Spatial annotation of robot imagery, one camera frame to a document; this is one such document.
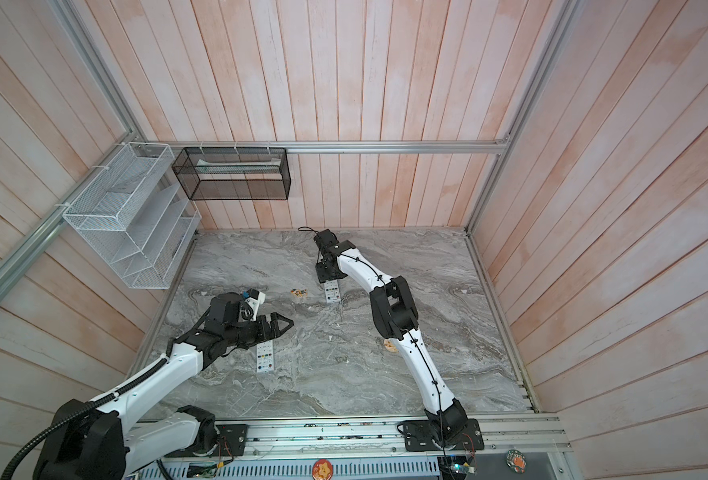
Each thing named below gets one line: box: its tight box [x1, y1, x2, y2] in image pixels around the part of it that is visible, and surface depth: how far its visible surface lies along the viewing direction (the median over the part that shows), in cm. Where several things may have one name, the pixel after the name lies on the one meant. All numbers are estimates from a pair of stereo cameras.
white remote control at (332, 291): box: [324, 279, 341, 304], surface depth 103 cm
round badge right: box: [506, 449, 527, 474], surface depth 71 cm
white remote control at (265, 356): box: [256, 340, 274, 373], surface depth 87 cm
